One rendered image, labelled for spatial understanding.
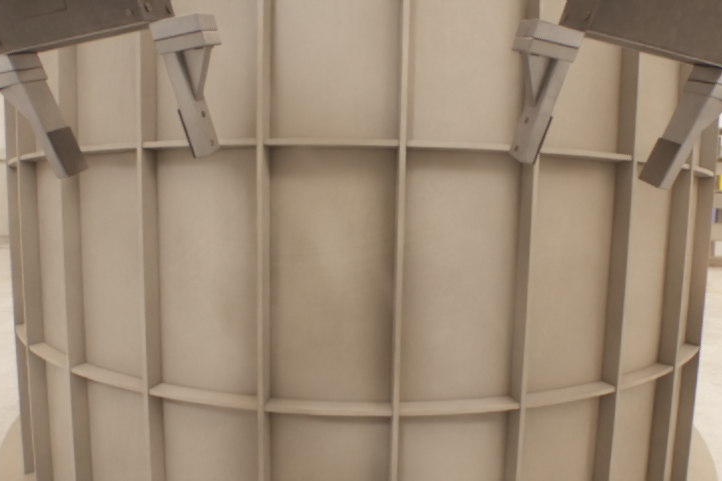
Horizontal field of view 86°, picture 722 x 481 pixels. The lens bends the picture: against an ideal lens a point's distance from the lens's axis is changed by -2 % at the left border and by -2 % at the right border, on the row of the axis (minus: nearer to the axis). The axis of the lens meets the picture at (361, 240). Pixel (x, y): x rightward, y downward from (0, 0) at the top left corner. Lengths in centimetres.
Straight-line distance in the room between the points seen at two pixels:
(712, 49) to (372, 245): 40
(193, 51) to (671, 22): 35
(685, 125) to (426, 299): 36
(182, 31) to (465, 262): 45
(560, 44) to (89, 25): 34
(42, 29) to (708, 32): 48
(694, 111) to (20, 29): 53
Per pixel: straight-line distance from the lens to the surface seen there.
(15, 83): 43
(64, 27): 38
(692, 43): 40
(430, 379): 63
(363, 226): 57
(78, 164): 44
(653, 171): 44
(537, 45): 34
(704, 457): 155
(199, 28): 34
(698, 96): 44
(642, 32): 37
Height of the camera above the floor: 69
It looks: 4 degrees down
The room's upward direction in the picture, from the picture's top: 1 degrees clockwise
